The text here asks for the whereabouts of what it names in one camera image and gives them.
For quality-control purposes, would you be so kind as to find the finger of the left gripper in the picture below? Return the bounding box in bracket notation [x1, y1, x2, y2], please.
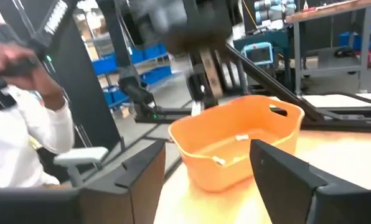
[199, 49, 224, 108]
[187, 73, 210, 108]

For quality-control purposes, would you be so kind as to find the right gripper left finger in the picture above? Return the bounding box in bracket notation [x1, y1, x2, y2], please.
[0, 139, 167, 224]

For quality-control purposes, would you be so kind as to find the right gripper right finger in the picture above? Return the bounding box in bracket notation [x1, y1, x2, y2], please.
[250, 139, 371, 224]

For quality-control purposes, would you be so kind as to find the teal framed tablet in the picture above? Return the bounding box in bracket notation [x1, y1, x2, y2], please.
[243, 42, 274, 67]

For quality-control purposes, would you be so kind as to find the grey chair armrest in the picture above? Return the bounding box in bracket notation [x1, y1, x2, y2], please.
[53, 146, 110, 187]

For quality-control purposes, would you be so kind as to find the person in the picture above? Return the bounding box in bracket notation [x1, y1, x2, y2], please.
[0, 40, 76, 190]

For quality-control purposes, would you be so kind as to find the orange plastic tray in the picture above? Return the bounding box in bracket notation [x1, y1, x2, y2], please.
[168, 95, 305, 193]

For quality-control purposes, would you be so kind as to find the blue storage bin rack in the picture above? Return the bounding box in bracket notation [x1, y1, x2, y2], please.
[91, 43, 173, 110]

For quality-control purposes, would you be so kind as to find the black upright panel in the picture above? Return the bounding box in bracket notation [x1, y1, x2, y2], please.
[0, 0, 121, 151]

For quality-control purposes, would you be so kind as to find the wooden metal-leg table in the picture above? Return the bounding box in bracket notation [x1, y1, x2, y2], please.
[284, 0, 371, 94]

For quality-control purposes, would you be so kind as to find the blue storage box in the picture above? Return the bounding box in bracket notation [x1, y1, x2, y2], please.
[339, 24, 371, 52]

